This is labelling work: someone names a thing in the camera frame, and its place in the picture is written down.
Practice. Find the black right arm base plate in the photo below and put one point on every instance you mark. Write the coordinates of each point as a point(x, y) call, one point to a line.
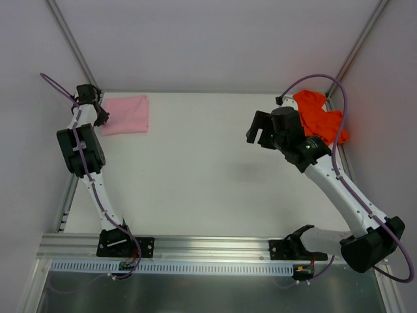
point(292, 250)

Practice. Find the white slotted cable duct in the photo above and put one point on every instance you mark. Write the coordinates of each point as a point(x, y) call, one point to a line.
point(175, 268)

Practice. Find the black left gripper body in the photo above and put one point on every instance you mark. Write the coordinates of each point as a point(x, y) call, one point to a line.
point(100, 117)

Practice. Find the aluminium frame post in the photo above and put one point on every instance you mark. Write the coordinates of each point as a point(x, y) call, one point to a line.
point(70, 40)
point(362, 38)

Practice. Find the orange t shirt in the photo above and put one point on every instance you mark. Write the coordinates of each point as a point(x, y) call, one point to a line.
point(314, 119)

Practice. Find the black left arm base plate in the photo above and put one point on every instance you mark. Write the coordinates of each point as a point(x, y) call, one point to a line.
point(143, 247)

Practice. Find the aluminium frame post right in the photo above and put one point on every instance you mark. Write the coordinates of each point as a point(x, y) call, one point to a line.
point(362, 38)

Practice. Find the pink t shirt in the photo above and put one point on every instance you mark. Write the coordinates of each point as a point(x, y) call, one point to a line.
point(127, 115)

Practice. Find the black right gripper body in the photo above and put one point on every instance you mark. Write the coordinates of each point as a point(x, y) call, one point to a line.
point(260, 131)

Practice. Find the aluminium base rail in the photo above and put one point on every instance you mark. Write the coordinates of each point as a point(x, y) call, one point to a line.
point(167, 248)

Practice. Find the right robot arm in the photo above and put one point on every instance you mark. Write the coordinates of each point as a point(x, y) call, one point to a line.
point(371, 237)

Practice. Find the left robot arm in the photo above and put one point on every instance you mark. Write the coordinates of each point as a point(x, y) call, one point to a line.
point(84, 157)

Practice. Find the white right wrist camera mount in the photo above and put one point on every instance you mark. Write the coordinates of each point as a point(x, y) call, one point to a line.
point(289, 102)

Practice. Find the aluminium frame post left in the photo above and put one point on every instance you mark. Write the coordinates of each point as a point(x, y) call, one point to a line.
point(70, 40)

